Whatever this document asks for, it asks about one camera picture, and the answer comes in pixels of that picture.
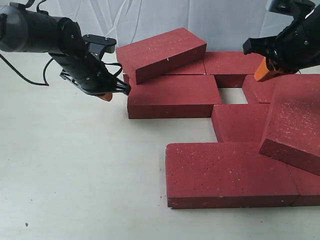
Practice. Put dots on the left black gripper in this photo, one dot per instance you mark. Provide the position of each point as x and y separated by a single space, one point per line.
91 76

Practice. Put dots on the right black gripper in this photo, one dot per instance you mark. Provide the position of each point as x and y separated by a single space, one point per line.
295 47

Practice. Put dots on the red brick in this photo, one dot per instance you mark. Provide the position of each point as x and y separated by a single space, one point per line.
308 186
173 96
218 175
152 57
292 128

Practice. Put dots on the right middle base brick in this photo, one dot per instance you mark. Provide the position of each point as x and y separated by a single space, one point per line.
258 92

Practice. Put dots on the base brick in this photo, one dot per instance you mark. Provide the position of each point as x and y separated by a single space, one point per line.
230 68
234 123
190 68
258 92

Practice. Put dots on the rear right base brick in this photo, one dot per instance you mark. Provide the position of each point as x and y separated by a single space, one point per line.
230 68

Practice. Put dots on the rear left base brick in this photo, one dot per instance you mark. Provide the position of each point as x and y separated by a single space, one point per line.
190 68

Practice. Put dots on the centre lower base brick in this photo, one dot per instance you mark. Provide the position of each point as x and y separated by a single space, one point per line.
234 123

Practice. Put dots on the white backdrop cloth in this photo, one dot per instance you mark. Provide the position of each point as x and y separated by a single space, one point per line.
224 24

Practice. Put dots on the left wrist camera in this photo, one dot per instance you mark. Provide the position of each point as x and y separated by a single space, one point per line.
99 45

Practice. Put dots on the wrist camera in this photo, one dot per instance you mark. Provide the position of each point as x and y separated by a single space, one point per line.
287 5
99 45

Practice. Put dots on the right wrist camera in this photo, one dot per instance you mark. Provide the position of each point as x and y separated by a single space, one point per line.
287 5

